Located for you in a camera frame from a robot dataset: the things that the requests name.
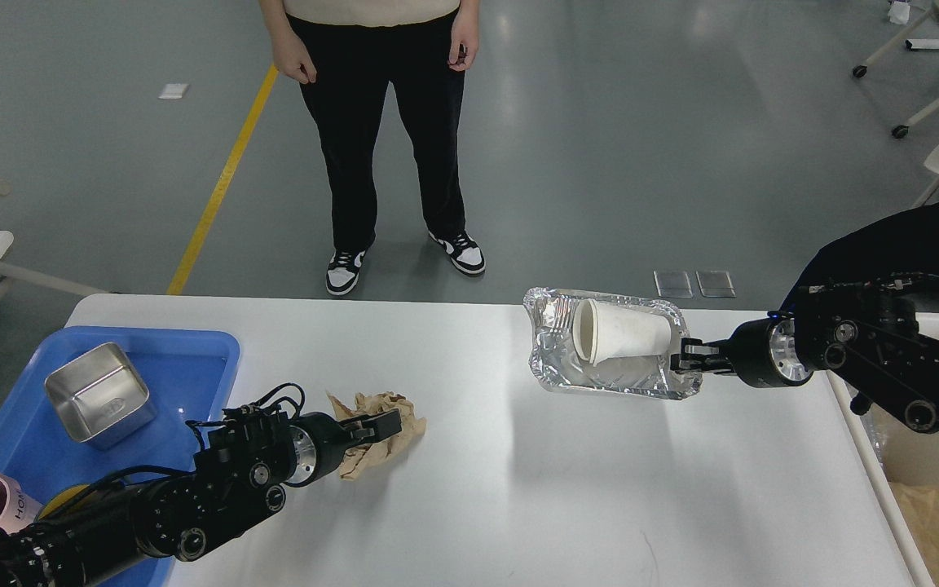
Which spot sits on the stainless steel box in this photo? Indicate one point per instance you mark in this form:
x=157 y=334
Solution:
x=100 y=397

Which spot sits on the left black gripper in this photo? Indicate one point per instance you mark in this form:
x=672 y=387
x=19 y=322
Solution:
x=320 y=442

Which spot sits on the brown paper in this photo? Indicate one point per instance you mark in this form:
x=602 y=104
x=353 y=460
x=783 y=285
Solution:
x=397 y=427

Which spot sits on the blue plastic tray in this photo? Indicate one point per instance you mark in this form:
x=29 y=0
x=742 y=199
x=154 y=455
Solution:
x=189 y=374

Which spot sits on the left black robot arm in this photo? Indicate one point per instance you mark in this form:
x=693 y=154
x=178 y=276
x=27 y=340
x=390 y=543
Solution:
x=245 y=463

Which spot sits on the white plastic bin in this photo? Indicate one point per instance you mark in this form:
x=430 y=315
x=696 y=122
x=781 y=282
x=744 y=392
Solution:
x=892 y=453

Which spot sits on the standing person's left hand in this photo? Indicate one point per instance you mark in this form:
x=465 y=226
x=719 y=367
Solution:
x=464 y=42

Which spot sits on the standing person's right hand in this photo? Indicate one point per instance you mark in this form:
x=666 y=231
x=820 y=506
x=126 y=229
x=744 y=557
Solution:
x=292 y=58

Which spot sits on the teal mug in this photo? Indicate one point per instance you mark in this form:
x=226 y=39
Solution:
x=62 y=493

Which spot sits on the white paper cup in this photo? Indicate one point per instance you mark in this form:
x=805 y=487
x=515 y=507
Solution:
x=601 y=331

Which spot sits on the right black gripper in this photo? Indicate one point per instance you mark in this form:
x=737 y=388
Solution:
x=762 y=353

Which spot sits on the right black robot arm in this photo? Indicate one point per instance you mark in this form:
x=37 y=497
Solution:
x=866 y=332

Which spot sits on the aluminium foil tray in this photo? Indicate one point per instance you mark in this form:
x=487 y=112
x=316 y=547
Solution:
x=558 y=367

